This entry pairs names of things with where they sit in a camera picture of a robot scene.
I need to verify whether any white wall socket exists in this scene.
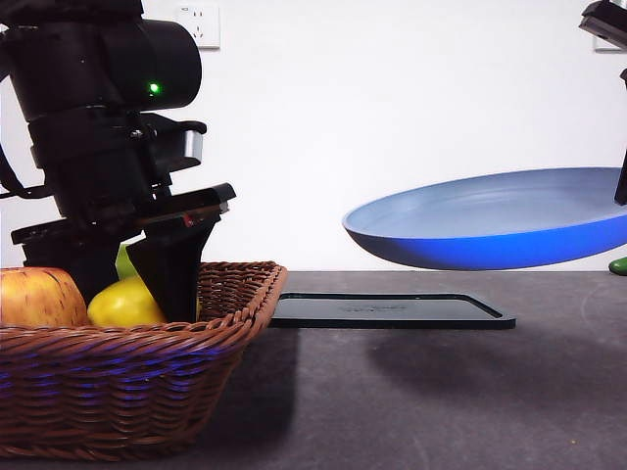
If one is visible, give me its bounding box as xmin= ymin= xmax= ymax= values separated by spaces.
xmin=594 ymin=33 xmax=627 ymax=53
xmin=178 ymin=3 xmax=221 ymax=51

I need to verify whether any yellow lemon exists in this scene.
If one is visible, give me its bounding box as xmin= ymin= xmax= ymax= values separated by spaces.
xmin=86 ymin=276 xmax=202 ymax=327

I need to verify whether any black flat tray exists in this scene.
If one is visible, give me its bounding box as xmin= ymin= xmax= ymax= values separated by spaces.
xmin=268 ymin=292 xmax=517 ymax=330

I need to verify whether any blue round plate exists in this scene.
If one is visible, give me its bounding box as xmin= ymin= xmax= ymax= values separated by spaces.
xmin=342 ymin=166 xmax=627 ymax=271

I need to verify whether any pale grey left wrist camera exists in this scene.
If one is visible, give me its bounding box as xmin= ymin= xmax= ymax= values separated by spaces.
xmin=146 ymin=115 xmax=207 ymax=172

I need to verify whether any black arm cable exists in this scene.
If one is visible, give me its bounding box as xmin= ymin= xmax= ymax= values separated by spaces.
xmin=0 ymin=141 xmax=50 ymax=200

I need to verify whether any brown wicker basket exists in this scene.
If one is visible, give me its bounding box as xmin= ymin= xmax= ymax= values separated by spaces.
xmin=0 ymin=260 xmax=289 ymax=461

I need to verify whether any red yellow apple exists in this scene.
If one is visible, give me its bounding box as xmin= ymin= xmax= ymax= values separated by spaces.
xmin=0 ymin=266 xmax=89 ymax=327

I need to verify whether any green apple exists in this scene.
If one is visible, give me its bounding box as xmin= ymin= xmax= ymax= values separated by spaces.
xmin=115 ymin=243 xmax=137 ymax=281

